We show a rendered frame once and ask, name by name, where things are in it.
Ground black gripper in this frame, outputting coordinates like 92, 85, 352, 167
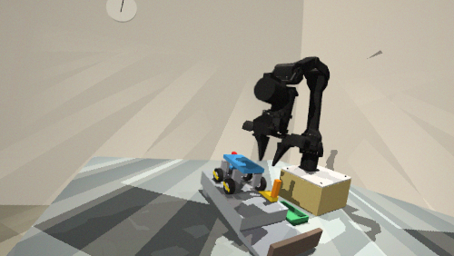
242, 105, 311, 166

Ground blue trolley with black wheels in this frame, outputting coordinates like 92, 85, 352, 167
213, 154, 267, 195

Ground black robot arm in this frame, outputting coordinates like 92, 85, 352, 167
253, 56, 330, 172

